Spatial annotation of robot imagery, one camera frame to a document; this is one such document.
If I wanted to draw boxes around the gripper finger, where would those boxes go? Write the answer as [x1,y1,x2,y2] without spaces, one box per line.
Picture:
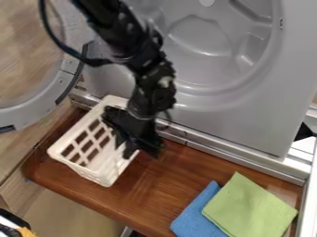
[139,142,167,159]
[120,142,140,160]

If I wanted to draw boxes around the white basket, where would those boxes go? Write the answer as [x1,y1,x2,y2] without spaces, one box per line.
[45,94,142,189]

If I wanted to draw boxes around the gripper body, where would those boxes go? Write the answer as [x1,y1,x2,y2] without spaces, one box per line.
[100,105,164,148]

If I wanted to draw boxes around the green cloth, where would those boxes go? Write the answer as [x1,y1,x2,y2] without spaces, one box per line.
[200,171,300,237]

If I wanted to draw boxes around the blue cloth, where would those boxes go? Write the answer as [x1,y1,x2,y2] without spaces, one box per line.
[168,181,230,237]

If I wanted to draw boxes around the washing machine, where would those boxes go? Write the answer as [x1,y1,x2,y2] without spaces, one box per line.
[0,0,317,162]

